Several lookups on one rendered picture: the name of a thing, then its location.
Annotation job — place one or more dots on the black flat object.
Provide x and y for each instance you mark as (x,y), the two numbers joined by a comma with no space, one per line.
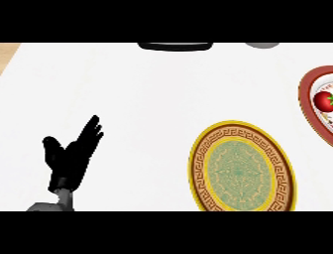
(176,46)

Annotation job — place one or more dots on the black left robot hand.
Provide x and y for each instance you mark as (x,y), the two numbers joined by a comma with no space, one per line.
(72,158)

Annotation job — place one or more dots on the yellow green patterned plate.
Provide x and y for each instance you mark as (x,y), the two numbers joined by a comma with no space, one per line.
(239,170)

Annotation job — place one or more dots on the red tomato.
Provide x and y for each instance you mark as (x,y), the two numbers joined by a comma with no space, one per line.
(325,101)

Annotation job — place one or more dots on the grey round object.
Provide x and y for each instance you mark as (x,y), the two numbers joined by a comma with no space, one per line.
(261,45)

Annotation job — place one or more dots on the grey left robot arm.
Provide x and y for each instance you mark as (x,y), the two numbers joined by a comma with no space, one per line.
(63,200)

